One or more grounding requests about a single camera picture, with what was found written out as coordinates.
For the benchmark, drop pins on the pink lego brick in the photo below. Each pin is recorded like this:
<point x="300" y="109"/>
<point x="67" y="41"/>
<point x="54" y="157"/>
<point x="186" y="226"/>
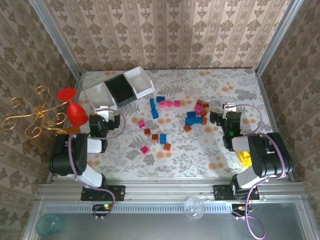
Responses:
<point x="197" y="113"/>
<point x="198" y="107"/>
<point x="169" y="103"/>
<point x="141" y="124"/>
<point x="144" y="150"/>
<point x="177" y="103"/>
<point x="163" y="104"/>

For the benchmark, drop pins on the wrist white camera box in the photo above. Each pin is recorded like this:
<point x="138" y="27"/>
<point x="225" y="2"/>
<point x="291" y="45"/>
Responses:
<point x="102" y="112"/>
<point x="230" y="107"/>

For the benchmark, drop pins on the yellow snack bag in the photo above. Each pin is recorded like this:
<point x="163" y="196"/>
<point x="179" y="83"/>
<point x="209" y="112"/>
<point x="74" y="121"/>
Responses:
<point x="245" y="157"/>

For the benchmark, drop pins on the long blue lego brick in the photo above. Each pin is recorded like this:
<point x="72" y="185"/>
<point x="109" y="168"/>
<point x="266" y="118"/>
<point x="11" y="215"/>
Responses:
<point x="152" y="103"/>

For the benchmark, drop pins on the orange square block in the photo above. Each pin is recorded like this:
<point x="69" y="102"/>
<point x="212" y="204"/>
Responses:
<point x="73" y="130"/>

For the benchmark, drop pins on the aluminium corner post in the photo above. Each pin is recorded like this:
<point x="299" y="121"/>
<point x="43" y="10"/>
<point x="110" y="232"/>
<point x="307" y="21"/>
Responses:
<point x="277" y="37"/>
<point x="55" y="37"/>

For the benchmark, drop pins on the grey metal tray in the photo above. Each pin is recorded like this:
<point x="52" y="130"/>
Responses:
<point x="150" y="227"/>

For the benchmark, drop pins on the small black electronics box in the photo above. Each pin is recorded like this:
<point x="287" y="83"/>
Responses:
<point x="101" y="208"/>

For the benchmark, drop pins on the teal plastic cup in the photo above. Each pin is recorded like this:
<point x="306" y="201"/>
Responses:
<point x="48" y="225"/>

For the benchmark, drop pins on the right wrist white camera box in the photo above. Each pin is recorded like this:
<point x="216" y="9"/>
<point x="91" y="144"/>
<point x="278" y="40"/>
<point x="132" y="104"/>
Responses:
<point x="230" y="107"/>

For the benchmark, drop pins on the aluminium mounting rail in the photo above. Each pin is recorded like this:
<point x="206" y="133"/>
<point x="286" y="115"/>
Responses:
<point x="162" y="190"/>

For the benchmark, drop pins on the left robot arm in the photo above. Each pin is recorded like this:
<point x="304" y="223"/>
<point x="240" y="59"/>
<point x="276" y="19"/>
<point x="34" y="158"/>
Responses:
<point x="67" y="155"/>

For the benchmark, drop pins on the red plastic wine glass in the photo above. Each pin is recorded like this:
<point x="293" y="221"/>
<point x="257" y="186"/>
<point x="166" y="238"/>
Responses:
<point x="76" y="112"/>

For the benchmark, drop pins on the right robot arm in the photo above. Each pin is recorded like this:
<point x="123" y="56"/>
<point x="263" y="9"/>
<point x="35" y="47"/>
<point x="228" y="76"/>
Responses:
<point x="265" y="157"/>

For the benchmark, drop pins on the black plastic bin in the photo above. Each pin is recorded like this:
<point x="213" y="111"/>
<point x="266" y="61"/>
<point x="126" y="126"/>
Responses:
<point x="120" y="90"/>

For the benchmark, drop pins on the clear drinking glass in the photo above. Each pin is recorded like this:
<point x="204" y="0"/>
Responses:
<point x="194" y="208"/>

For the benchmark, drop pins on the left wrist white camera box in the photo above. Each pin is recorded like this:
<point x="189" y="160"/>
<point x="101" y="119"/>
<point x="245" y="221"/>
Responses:
<point x="102" y="112"/>

